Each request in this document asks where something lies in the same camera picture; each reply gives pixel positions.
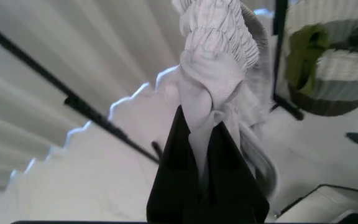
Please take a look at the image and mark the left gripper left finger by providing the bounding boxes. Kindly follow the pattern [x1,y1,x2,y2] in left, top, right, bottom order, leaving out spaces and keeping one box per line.
[147,105,203,223]

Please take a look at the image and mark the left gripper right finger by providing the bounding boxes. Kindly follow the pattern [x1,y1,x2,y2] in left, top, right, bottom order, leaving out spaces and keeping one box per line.
[206,121,270,223]

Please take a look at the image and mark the pale grey shorts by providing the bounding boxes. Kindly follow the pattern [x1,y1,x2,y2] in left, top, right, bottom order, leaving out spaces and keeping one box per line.
[155,0,279,200]

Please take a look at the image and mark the green garment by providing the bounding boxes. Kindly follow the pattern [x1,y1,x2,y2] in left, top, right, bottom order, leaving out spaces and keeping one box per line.
[284,24,331,94]

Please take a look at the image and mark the black clothes rack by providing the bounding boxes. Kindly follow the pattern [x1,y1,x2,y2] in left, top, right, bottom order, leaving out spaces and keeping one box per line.
[0,0,306,164]

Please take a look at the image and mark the white laundry basket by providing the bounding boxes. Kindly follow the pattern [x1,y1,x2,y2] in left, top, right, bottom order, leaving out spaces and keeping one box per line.
[275,0,358,118]

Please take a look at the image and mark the white curtain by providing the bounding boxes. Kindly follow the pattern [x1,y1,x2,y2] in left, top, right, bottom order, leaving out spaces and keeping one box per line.
[0,0,186,200]

